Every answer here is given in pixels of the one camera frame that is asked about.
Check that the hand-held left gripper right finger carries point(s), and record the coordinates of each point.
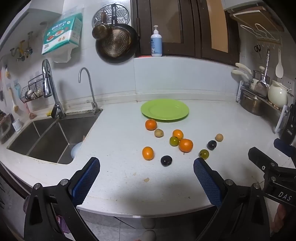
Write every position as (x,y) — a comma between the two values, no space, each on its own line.
(207,183)

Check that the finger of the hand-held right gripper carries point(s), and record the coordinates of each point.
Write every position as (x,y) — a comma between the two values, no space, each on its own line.
(259,156)
(284,147)

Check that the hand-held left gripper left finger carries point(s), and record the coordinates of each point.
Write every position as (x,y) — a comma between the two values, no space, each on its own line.
(86,180)

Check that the green plum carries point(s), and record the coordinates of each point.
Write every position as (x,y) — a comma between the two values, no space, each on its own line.
(174,141)
(204,154)

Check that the dark purple plum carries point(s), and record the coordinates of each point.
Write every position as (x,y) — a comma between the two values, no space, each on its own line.
(211,145)
(166,160)

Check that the orange tangerine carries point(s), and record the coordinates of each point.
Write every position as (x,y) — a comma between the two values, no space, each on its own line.
(148,153)
(177,134)
(186,145)
(151,125)

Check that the green plate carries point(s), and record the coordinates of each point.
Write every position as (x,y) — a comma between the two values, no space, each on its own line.
(165,111)

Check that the person's right hand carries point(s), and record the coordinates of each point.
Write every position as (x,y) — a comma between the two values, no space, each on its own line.
(278,220)

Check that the steel dish rack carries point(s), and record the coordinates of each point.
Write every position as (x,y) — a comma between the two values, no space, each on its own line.
(281,120)

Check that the white bowl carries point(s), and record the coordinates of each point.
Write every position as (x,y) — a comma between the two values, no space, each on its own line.
(76,150)

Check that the brown longan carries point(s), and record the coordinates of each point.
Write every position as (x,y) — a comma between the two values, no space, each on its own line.
(158,133)
(219,137)

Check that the white ceramic jug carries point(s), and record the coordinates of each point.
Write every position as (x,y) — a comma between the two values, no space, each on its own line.
(277,95)

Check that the stainless steel pot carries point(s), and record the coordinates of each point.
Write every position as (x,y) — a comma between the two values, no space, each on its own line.
(251,104)

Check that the stainless steel double sink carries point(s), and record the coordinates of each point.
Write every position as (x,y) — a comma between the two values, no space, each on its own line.
(46,141)

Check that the steel spatula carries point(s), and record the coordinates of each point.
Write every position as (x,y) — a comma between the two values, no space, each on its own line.
(262,87)

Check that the white rice paddle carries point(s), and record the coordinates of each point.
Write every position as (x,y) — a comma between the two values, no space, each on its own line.
(279,68)

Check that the chrome gooseneck faucet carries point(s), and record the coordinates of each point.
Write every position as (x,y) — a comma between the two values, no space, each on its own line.
(92,92)

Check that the small white cup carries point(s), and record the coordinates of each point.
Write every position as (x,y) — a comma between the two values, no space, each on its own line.
(16,125)

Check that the black scissors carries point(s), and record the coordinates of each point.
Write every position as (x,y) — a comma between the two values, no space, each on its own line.
(257,48)

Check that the wooden dish brush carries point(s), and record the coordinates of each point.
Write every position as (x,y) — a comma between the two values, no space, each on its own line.
(15,106)

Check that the chrome pull-down faucet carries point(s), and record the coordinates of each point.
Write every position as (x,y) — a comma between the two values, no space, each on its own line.
(47,83)

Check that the wooden cutting board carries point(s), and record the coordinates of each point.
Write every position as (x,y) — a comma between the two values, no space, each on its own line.
(259,18)

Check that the brass colander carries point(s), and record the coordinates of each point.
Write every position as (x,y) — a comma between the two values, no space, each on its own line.
(116,42)

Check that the black frying pan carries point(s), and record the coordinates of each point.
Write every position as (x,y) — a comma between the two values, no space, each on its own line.
(134,46)

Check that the blue white soap bottle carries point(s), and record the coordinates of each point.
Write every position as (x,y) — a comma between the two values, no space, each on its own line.
(156,45)

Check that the brass ladle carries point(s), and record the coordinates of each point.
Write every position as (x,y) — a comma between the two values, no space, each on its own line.
(100,31)

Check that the teal paper towel pack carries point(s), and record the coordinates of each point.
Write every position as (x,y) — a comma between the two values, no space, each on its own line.
(61,32)

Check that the round steel steamer rack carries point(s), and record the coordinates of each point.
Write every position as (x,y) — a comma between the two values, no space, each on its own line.
(122,12)

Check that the white wall outlet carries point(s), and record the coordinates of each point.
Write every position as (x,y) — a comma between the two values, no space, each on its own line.
(288,82)

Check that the dark wooden window frame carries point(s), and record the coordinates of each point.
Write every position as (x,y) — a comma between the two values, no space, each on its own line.
(198,30)

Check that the metal wall hooks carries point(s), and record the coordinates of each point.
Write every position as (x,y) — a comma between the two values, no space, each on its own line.
(22,49)

